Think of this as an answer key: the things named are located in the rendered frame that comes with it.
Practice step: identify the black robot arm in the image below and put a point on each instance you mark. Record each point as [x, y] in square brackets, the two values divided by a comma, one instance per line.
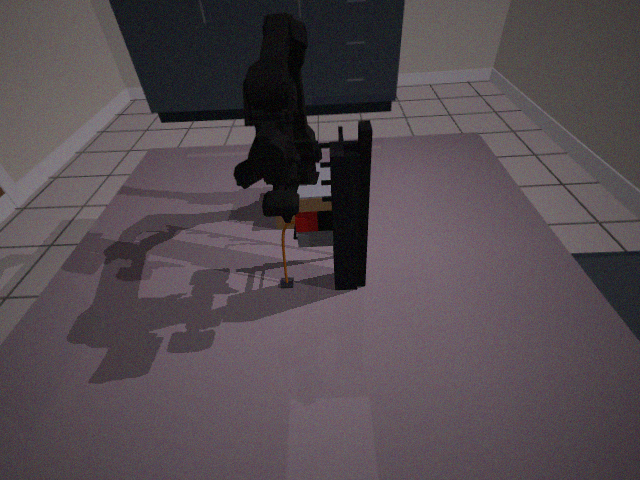
[274, 83]

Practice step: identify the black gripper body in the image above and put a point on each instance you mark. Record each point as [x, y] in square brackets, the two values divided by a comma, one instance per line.
[283, 202]

